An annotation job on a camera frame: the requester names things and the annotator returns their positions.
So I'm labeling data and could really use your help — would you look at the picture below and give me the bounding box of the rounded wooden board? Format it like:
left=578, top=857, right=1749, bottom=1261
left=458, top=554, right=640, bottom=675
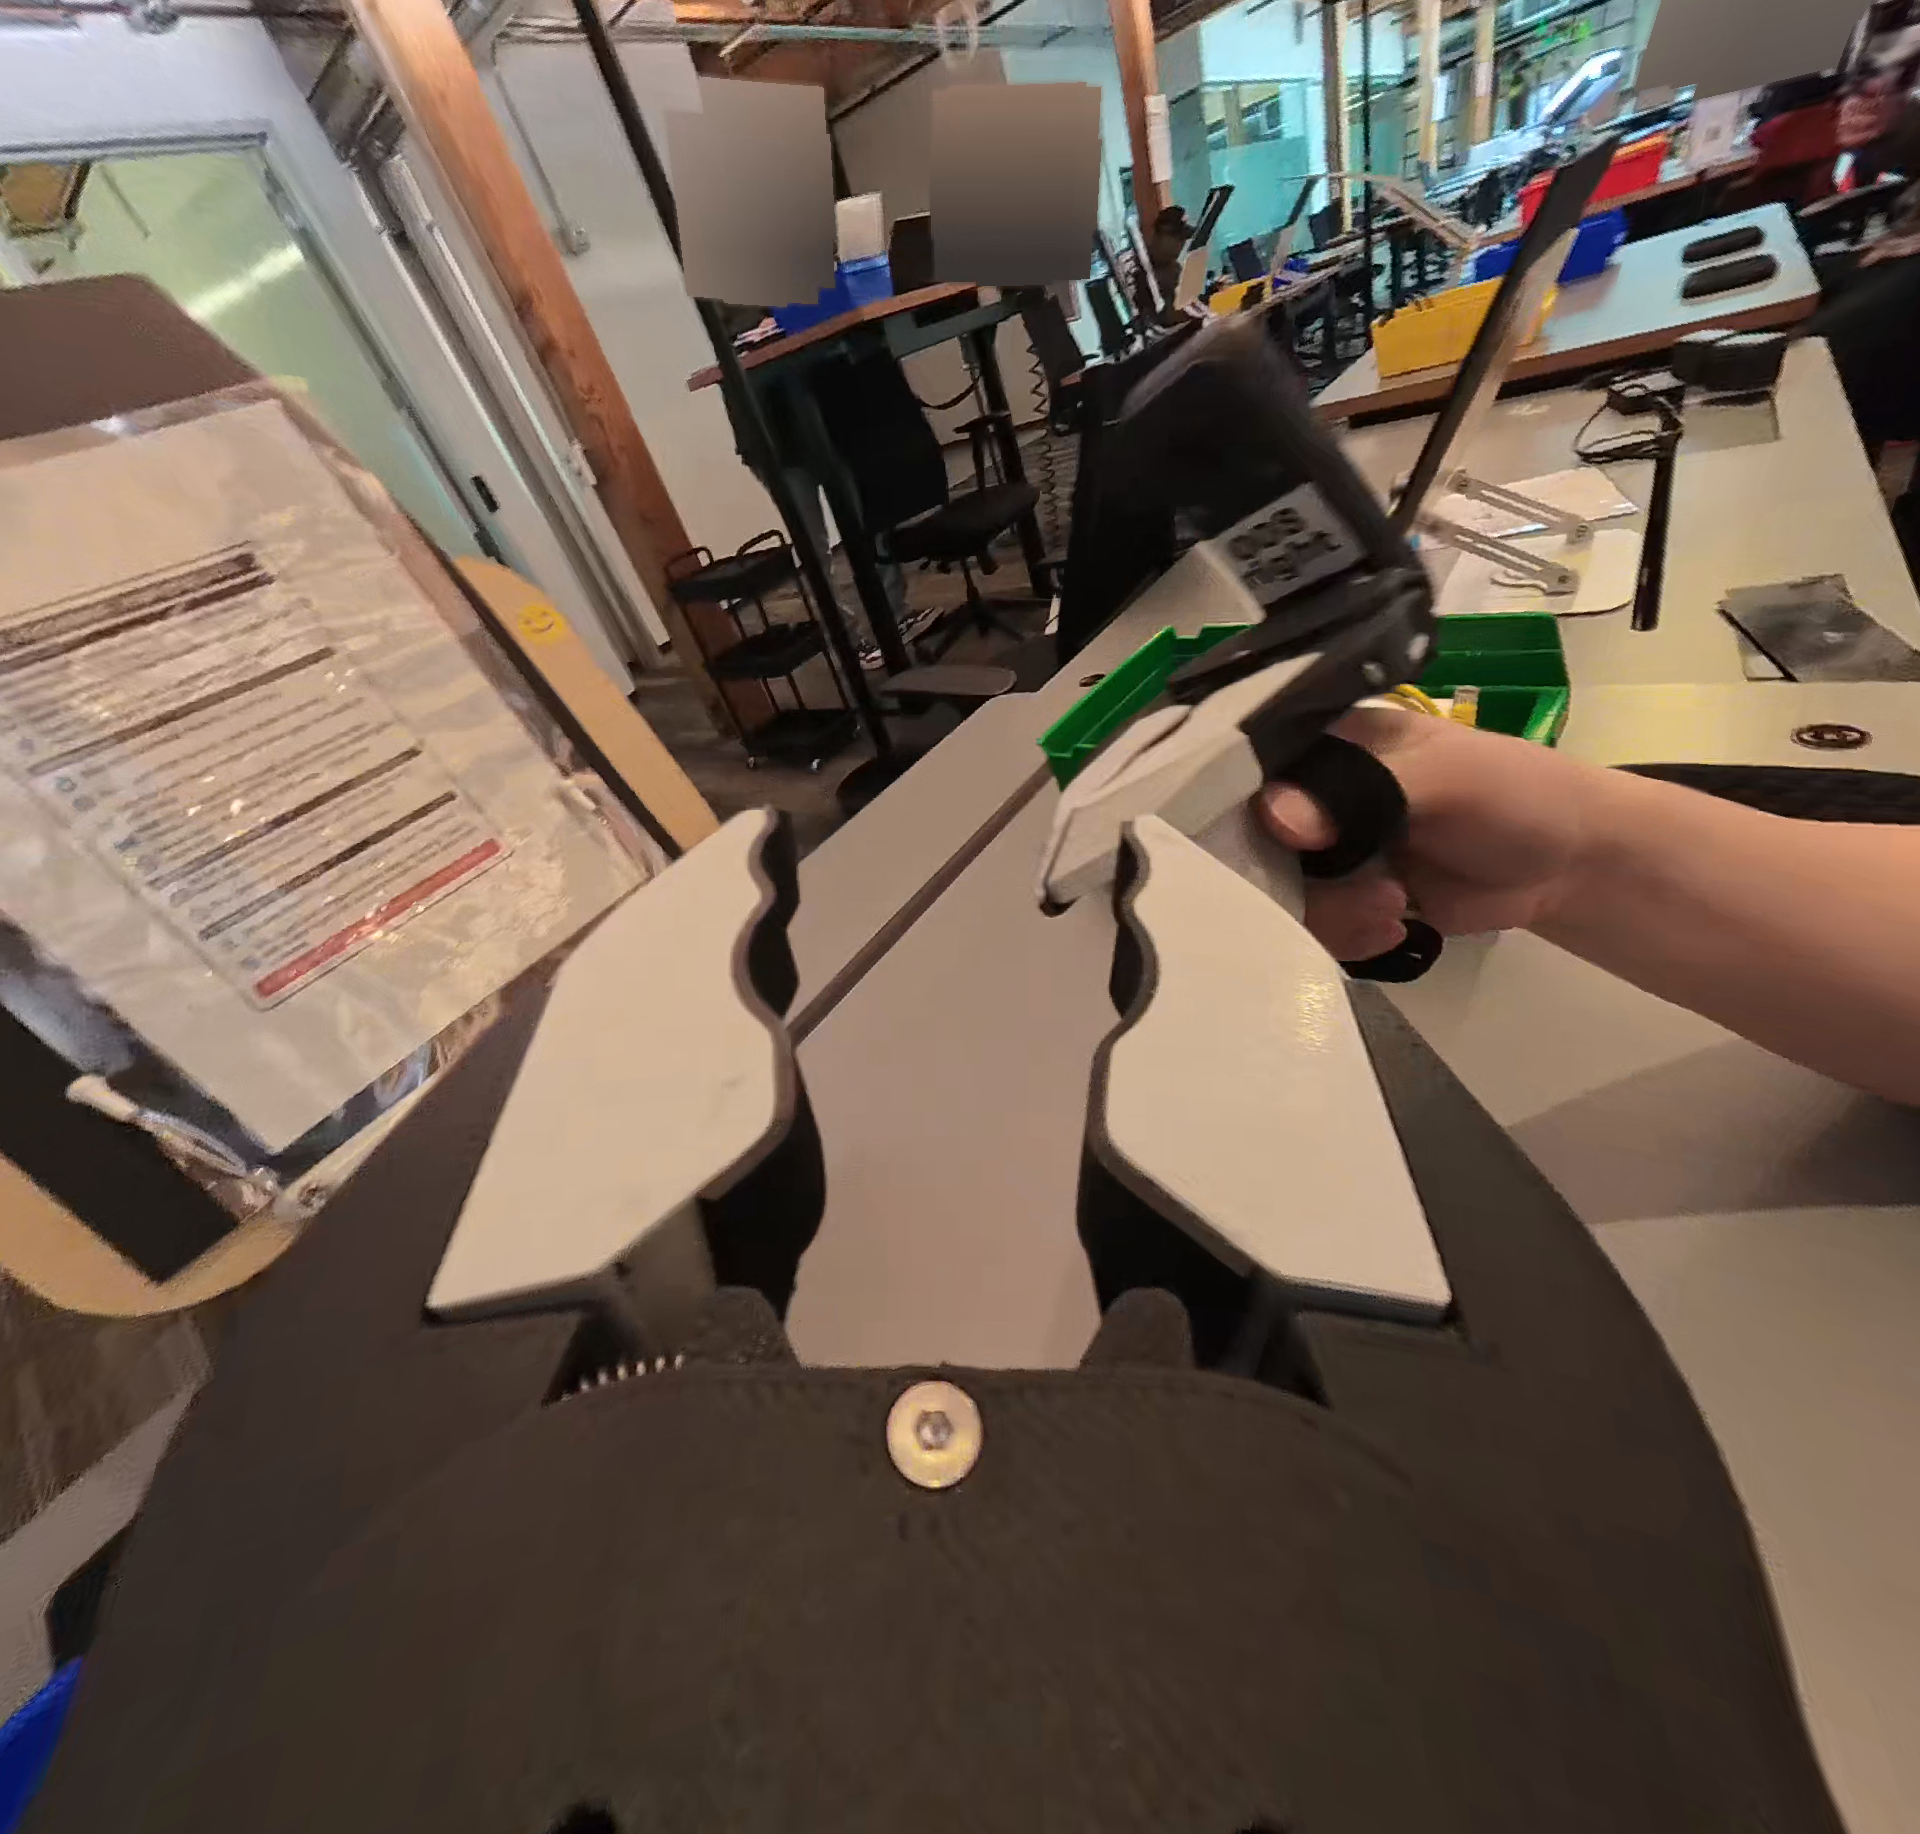
left=0, top=555, right=724, bottom=1321

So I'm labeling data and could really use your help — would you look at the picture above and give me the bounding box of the person's right hand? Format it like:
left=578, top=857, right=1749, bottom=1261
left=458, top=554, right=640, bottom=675
left=1257, top=706, right=1616, bottom=969

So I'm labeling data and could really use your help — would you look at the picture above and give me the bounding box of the person's right forearm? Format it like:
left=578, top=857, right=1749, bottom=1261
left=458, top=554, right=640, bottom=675
left=1565, top=762, right=1920, bottom=1102

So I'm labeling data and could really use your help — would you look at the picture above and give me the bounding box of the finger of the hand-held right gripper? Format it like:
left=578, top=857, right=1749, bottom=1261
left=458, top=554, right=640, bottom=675
left=1036, top=706, right=1209, bottom=909
left=1178, top=651, right=1333, bottom=754

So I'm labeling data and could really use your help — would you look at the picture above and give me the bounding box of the black office chair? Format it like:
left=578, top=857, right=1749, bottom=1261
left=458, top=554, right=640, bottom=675
left=817, top=345, right=1054, bottom=670

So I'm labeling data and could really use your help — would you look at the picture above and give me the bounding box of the open black laptop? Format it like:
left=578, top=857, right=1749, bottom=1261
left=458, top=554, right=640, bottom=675
left=1388, top=137, right=1625, bottom=550

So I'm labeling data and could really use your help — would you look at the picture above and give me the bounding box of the black pole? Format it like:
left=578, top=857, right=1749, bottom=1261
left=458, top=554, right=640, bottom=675
left=1631, top=421, right=1686, bottom=634

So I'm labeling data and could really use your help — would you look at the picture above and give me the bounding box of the silver laptop stand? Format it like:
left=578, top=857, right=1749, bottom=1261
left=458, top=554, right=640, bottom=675
left=1392, top=466, right=1638, bottom=614

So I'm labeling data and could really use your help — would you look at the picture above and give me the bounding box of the pair of blue bins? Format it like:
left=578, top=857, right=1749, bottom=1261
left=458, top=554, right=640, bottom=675
left=768, top=251, right=896, bottom=345

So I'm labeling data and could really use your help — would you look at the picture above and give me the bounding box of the laminated instruction sheet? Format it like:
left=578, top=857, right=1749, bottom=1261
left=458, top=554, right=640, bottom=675
left=0, top=373, right=668, bottom=1223

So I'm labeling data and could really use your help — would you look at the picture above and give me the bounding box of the grey desk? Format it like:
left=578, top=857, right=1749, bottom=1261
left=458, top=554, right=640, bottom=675
left=783, top=336, right=1920, bottom=1834

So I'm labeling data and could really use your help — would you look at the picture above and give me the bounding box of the wood-top standing desk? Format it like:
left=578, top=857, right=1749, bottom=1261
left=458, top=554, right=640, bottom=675
left=687, top=280, right=1023, bottom=667

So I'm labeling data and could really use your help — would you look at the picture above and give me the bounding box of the black monitor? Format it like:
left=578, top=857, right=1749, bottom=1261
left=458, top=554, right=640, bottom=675
left=1054, top=324, right=1309, bottom=670

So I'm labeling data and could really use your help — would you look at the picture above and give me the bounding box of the red plastic bin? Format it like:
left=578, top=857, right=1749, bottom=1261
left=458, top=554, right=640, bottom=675
left=1515, top=137, right=1675, bottom=226

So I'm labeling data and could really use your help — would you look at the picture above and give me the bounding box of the green plastic bin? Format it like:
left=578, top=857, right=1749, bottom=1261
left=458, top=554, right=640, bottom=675
left=1040, top=612, right=1568, bottom=794

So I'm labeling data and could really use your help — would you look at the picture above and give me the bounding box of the black floor lamp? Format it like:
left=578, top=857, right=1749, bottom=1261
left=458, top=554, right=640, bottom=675
left=427, top=0, right=1023, bottom=802

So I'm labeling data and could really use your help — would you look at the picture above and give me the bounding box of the black rolling cart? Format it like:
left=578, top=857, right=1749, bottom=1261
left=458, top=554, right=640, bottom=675
left=664, top=530, right=866, bottom=775

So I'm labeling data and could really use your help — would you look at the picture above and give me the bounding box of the black power adapter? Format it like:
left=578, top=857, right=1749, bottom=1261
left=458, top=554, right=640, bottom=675
left=1600, top=329, right=1788, bottom=437

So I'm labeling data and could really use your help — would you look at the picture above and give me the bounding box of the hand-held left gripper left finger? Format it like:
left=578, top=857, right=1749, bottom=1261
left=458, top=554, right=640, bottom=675
left=421, top=807, right=827, bottom=1321

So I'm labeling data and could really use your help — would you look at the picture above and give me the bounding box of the brown partition panel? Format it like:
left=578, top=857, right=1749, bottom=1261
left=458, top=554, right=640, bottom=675
left=0, top=274, right=308, bottom=443

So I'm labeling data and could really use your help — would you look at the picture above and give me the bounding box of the dark foil bag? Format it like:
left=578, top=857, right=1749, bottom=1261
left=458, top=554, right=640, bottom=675
left=1716, top=574, right=1920, bottom=682

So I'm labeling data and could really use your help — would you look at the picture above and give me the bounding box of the blue plastic bin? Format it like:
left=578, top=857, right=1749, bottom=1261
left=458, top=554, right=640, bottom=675
left=1473, top=207, right=1631, bottom=286

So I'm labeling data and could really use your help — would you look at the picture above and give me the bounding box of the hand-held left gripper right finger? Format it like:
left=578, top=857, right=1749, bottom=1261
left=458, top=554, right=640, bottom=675
left=1079, top=809, right=1456, bottom=1324

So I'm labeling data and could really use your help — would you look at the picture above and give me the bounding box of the slim wooden support post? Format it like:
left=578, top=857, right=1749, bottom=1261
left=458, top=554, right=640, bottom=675
left=1100, top=0, right=1174, bottom=235

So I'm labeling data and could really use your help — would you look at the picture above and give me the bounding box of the yellow plastic bin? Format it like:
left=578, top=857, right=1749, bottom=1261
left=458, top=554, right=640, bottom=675
left=1370, top=274, right=1562, bottom=382

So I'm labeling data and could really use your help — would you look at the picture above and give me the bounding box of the long grey work table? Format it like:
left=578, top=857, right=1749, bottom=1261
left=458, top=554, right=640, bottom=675
left=1309, top=198, right=1828, bottom=428

